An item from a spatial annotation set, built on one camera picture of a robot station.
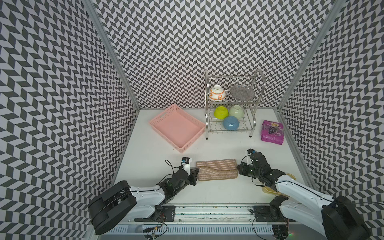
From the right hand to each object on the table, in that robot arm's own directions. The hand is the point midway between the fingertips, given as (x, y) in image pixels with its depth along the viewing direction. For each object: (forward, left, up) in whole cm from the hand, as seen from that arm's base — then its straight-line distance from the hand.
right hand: (236, 169), depth 85 cm
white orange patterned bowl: (+33, +11, +29) cm, 46 cm away
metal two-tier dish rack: (+29, +3, +27) cm, 40 cm away
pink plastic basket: (+32, +37, 0) cm, 48 cm away
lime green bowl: (+40, +6, +6) cm, 41 cm away
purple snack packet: (+25, -27, +3) cm, 37 cm away
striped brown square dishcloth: (0, +14, +1) cm, 14 cm away
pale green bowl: (+40, -5, +8) cm, 41 cm away
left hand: (-1, +22, +1) cm, 23 cm away
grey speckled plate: (+29, -2, +33) cm, 44 cm away
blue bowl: (+30, 0, +6) cm, 31 cm away
